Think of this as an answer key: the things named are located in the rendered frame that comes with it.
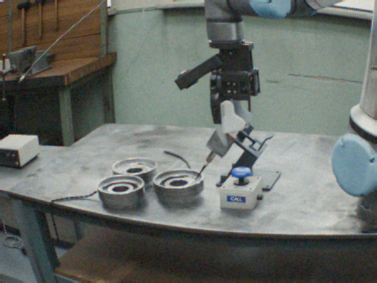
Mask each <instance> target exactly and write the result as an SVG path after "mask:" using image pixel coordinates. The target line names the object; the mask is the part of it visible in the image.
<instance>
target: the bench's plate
mask: <svg viewBox="0 0 377 283"><path fill-rule="evenodd" d="M214 131H215V129H210V128H194V127H177V126H161V125H132V124H104V125H102V126H100V127H99V128H97V129H95V131H92V132H91V133H89V134H88V135H87V136H85V137H84V138H82V139H80V140H79V141H77V142H76V143H75V144H73V145H71V146H70V147H68V148H67V149H66V150H64V151H62V152H61V153H60V154H58V155H56V156H55V157H54V158H52V159H50V160H49V161H48V162H47V163H44V165H42V166H40V167H39V168H37V169H36V170H35V171H33V172H32V173H31V174H29V175H28V176H25V177H24V179H21V180H20V181H19V182H17V183H16V184H15V185H13V186H11V188H8V189H7V192H8V197H12V198H15V199H17V200H22V201H27V202H30V203H32V204H36V205H40V206H44V207H48V208H50V202H51V201H52V200H54V199H60V198H65V197H66V196H67V197H70V196H80V195H84V196H85V195H89V194H92V193H93V192H94V191H97V189H98V188H97V183H98V182H99V180H102V179H105V178H107V177H111V176H113V171H112V167H113V165H114V163H117V162H118V161H122V160H125V159H128V158H150V159H153V160H155V161H156V162H157V169H158V173H160V172H165V171H168V170H173V169H180V168H185V169H189V166H188V165H187V164H186V162H184V160H182V158H180V157H177V156H176V155H174V154H171V153H164V151H167V152H174V153H177V154H179V156H182V157H183V158H184V159H186V161H188V163H189V164H190V167H191V169H192V170H196V171H199V172H200V170H201V169H202V167H203V166H204V161H205V159H206V158H207V156H208V155H209V153H210V152H211V150H210V149H209V148H207V147H206V146H205V145H206V143H207V142H208V140H209V139H210V138H211V136H212V134H213V133H214ZM252 134H253V135H256V136H257V137H259V139H261V140H262V141H264V140H265V138H266V137H267V136H271V135H274V136H273V137H272V138H271V139H269V140H267V141H265V144H267V146H266V147H265V149H264V151H263V153H262V154H261V155H260V157H259V158H258V160H257V161H256V162H255V163H254V165H253V167H252V169H256V170H263V169H264V170H272V171H279V172H281V174H280V176H279V179H278V180H277V181H276V182H275V183H274V185H273V187H272V189H271V190H269V191H267V190H262V195H263V199H262V200H260V201H259V202H258V203H257V205H256V207H255V208H254V209H253V211H244V210H230V209H222V208H220V186H215V184H216V183H217V182H218V181H219V180H220V175H221V174H222V173H224V174H226V173H227V172H228V171H229V170H230V169H231V168H232V164H233V162H236V161H237V160H238V158H239V157H240V156H241V155H242V153H243V152H244V150H242V149H241V148H240V147H238V146H237V145H236V144H235V143H234V144H233V145H232V147H231V149H230V150H229V152H227V153H226V155H225V156H224V157H223V158H221V157H220V156H219V155H217V154H216V156H215V157H214V159H213V160H212V162H211V163H210V164H209V165H208V166H207V167H206V168H205V169H204V171H203V172H202V174H203V175H204V190H203V191H202V192H201V196H200V197H199V198H198V199H197V200H196V201H193V202H190V203H188V204H182V205H169V204H166V203H164V202H161V201H160V200H159V199H158V197H157V195H156V194H155V193H154V187H153V185H152V186H150V187H149V188H146V189H145V195H144V198H143V202H142V203H141V204H139V205H138V206H137V207H135V209H134V207H133V208H130V209H128V210H126V211H125V210H112V209H109V208H108V207H106V206H104V205H103V203H102V201H101V200H100V199H99V197H98V192H97V193H96V194H95V195H93V196H90V197H87V198H81V199H80V198H76V199H75V198H74V199H67V200H58V201H54V202H52V206H51V208H52V209H57V210H58V211H66V212H69V213H71V214H76V215H80V216H85V217H91V218H95V219H98V220H101V221H106V222H113V223H116V224H122V225H128V226H133V227H139V228H144V229H150V230H156V231H162V232H173V233H179V234H184V235H191V236H202V237H209V238H230V239H241V240H252V241H253V240H258V241H262V240H263V241H279V242H280V241H284V242H286V241H288V242H292V241H293V242H352V241H353V242H355V241H356V242H358V241H360V242H362V241H364V242H365V241H367V242H368V241H370V242H372V241H374V242H375V241H377V224H373V223H370V222H366V221H364V220H362V218H360V216H358V214H357V212H356V211H357V210H356V209H357V203H358V198H356V197H352V196H351V195H349V194H346V192H345V191H343V190H342V188H341V187H340V186H339V184H337V181H336V178H335V177H336V176H335V175H334V174H333V172H332V171H333V170H332V151H333V148H334V147H335V144H337V141H338V139H339V138H340V136H323V135H311V134H298V133H284V132H271V131H252ZM91 138H92V139H91ZM90 139H91V140H90ZM89 140H90V141H89ZM88 142H89V144H91V145H93V146H91V145H89V144H88ZM275 143H276V147H275ZM103 145H104V146H103ZM271 149H272V150H271ZM269 150H270V151H269ZM265 151H266V152H265ZM97 152H98V153H100V155H101V156H100V157H99V155H98V153H97ZM98 157H99V158H98ZM96 158H98V159H96ZM72 159H73V160H74V161H76V162H74V161H72ZM95 159H96V160H95ZM93 160H94V161H93ZM224 160H225V161H224ZM90 161H92V162H90ZM77 162H85V163H77ZM223 162H224V163H223ZM224 164H225V165H224ZM257 164H258V165H257ZM255 165H256V166H255ZM228 167H229V168H228ZM144 202H145V204H144ZM143 204H144V205H143ZM138 207H139V208H138ZM136 208H137V209H136ZM132 209H134V210H132ZM129 210H130V211H129Z"/></svg>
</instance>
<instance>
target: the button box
mask: <svg viewBox="0 0 377 283"><path fill-rule="evenodd" d="M244 179H245V181H244V182H238V181H239V179H236V178H233V177H232V176H230V178H229V179H228V180H227V181H226V182H225V183H224V184H223V185H222V186H221V187H220V208H222V209H230V210H244V211H253V209H254V208H255V207H256V205H257V203H258V202H259V201H260V200H262V199H263V195H262V189H263V187H262V178H260V177H251V176H248V177H246V178H244Z"/></svg>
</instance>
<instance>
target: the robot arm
mask: <svg viewBox="0 0 377 283"><path fill-rule="evenodd" d="M344 1H347V0H204V8H205V18H206V33H207V38H208V40H210V41H209V44H210V48H212V49H219V53H217V54H214V55H213V56H212V57H210V58H209V59H207V60H206V61H203V62H202V63H201V64H199V65H198V66H196V67H194V68H193V69H192V70H189V69H188V70H187V71H182V73H181V74H180V75H179V76H178V78H177V79H175V80H174V82H175V83H176V84H177V86H178V87H179V88H180V91H181V90H183V89H185V88H186V89H188V88H191V87H193V86H194V85H195V84H196V83H197V82H198V81H197V80H199V79H200V78H201V77H204V76H205V75H207V74H208V73H209V72H211V74H210V109H211V114H212V118H213V122H214V124H215V129H216V131H217V133H218V135H219V138H220V139H221V143H222V145H223V146H224V147H227V134H226V133H229V132H231V133H234V132H237V131H242V130H244V127H245V124H247V123H250V122H252V114H251V113H250V112H249V111H247V110H245V109H243V108H242V103H241V101H243V100H247V101H251V97H252V96H253V97H256V96H257V95H258V93H261V88H260V85H259V70H258V68H253V58H252V49H254V46H253V42H245V40H244V39H245V30H244V29H243V18H242V16H249V17H259V18H266V19H284V18H285V17H287V16H289V17H290V16H298V17H308V16H310V15H312V14H313V15H314V14H316V12H317V10H319V9H323V8H326V7H330V6H332V5H333V4H334V5H335V4H337V3H341V2H344ZM372 20H373V21H372V27H371V36H370V42H369V54H368V59H367V64H366V70H365V75H364V84H363V90H362V94H361V100H360V104H358V105H355V106H354V107H353V108H352V109H351V113H350V117H349V121H348V127H347V131H346V135H345V136H341V137H340V138H339V139H338V141H337V144H335V147H334V148H333V151H332V170H333V171H332V172H333V174H334V175H335V176H336V177H335V178H336V181H337V184H339V186H340V187H341V188H342V190H343V191H345V192H346V194H349V195H351V196H352V197H356V198H358V203H357V209H356V210H357V211H356V212H357V214H358V216H360V218H362V220H364V221H366V222H370V223H373V224H377V0H374V12H373V19H372Z"/></svg>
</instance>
